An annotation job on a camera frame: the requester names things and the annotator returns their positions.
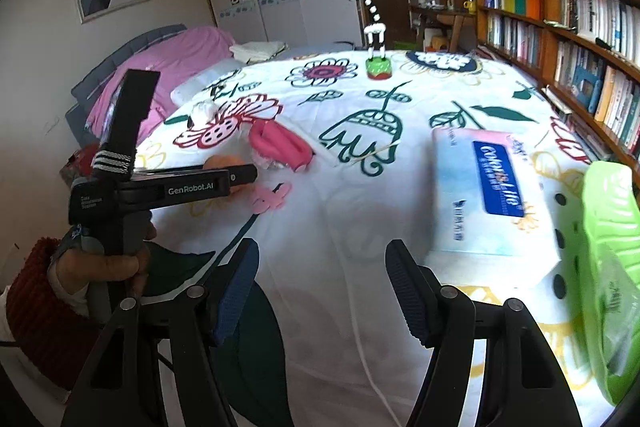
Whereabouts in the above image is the pink blanket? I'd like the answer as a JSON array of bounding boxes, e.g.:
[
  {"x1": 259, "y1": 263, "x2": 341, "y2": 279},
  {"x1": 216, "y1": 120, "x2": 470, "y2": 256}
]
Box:
[{"x1": 85, "y1": 27, "x2": 236, "y2": 138}]

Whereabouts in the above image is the person's left hand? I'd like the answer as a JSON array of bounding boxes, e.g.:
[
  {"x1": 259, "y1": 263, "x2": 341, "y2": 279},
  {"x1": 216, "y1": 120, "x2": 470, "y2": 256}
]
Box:
[{"x1": 49, "y1": 223, "x2": 157, "y2": 300}]

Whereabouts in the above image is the red cloth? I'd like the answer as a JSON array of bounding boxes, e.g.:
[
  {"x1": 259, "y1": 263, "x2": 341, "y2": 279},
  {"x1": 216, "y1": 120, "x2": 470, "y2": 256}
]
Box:
[{"x1": 60, "y1": 146, "x2": 99, "y2": 195}]

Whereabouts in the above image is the wooden bookshelf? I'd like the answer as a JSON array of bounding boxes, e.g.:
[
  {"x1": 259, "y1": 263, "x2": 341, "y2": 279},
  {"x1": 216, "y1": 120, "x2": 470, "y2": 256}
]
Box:
[{"x1": 472, "y1": 0, "x2": 640, "y2": 172}]

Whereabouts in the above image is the floral bed sheet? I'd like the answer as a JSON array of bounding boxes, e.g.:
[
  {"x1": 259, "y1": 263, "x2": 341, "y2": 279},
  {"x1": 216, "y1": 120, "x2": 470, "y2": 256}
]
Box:
[{"x1": 132, "y1": 49, "x2": 631, "y2": 427}]

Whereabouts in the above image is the person's left forearm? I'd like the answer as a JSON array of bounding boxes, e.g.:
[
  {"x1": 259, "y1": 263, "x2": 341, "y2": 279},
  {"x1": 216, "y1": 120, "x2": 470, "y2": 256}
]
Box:
[{"x1": 4, "y1": 237, "x2": 101, "y2": 393}]

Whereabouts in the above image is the folded cream cloth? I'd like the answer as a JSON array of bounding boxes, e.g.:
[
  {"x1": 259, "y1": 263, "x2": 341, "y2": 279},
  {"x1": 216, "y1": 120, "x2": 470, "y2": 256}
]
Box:
[{"x1": 229, "y1": 41, "x2": 290, "y2": 65}]

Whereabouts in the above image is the wooden desk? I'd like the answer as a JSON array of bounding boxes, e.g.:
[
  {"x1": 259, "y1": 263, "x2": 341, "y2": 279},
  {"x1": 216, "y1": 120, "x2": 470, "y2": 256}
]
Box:
[{"x1": 410, "y1": 4, "x2": 478, "y2": 52}]

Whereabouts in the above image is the blue picture frame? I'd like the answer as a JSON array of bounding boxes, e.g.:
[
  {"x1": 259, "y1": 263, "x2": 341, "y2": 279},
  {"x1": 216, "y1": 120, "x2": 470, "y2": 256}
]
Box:
[{"x1": 572, "y1": 67, "x2": 604, "y2": 114}]

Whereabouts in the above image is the grey bed headboard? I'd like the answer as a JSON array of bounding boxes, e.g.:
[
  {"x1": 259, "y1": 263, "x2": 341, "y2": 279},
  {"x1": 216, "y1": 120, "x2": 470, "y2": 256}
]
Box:
[{"x1": 70, "y1": 24, "x2": 188, "y2": 148}]

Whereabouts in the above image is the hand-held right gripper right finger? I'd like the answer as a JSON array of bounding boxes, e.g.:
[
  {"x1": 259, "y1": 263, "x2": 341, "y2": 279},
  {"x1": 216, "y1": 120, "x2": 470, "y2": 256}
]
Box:
[{"x1": 385, "y1": 239, "x2": 583, "y2": 427}]

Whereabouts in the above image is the blue tissue pack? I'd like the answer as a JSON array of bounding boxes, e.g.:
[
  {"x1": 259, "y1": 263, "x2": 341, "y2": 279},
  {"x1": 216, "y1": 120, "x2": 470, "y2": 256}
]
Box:
[{"x1": 431, "y1": 127, "x2": 563, "y2": 293}]

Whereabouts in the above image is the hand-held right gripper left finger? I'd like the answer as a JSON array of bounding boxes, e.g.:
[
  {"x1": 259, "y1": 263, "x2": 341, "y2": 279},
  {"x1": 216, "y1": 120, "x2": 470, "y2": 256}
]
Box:
[{"x1": 60, "y1": 237, "x2": 261, "y2": 427}]

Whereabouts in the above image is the green plastic basket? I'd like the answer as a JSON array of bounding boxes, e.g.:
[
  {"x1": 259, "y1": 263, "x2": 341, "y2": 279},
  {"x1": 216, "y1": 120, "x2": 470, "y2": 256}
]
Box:
[{"x1": 580, "y1": 160, "x2": 640, "y2": 408}]

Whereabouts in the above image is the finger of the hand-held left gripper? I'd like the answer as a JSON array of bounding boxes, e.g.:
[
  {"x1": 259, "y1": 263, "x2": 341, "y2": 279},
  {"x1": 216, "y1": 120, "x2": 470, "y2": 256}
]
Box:
[{"x1": 161, "y1": 163, "x2": 259, "y2": 208}]

